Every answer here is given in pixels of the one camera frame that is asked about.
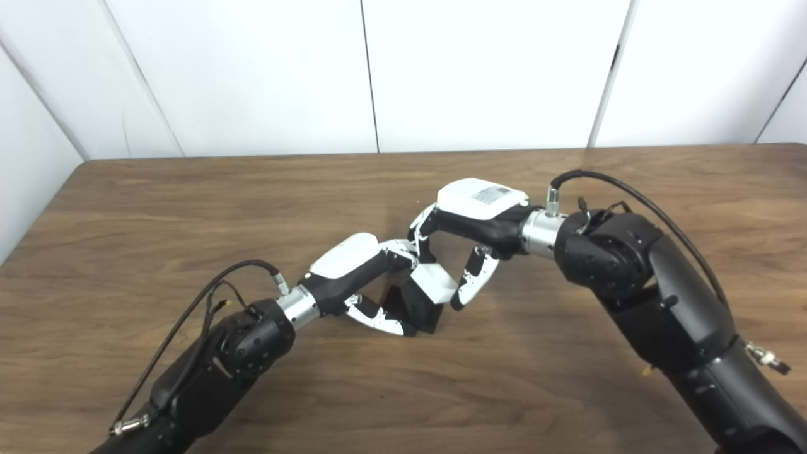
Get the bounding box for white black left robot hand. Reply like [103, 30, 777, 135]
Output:
[299, 233, 421, 337]

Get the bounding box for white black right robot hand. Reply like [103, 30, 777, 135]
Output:
[407, 178, 537, 312]

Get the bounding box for white square piece with hole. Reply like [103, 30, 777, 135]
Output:
[410, 263, 462, 306]

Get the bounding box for black peg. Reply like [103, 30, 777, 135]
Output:
[381, 277, 446, 335]

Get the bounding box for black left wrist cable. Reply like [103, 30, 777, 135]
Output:
[108, 260, 291, 438]

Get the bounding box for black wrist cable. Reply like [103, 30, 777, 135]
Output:
[545, 169, 792, 376]
[108, 260, 291, 438]

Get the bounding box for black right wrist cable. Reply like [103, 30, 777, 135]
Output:
[545, 169, 792, 376]

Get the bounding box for thin right wrist wires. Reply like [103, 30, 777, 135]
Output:
[576, 196, 635, 222]

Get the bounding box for thin wrist wires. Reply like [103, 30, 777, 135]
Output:
[576, 196, 635, 222]
[201, 280, 263, 342]

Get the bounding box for thin left wrist wires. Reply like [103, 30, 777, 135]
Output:
[201, 280, 263, 342]

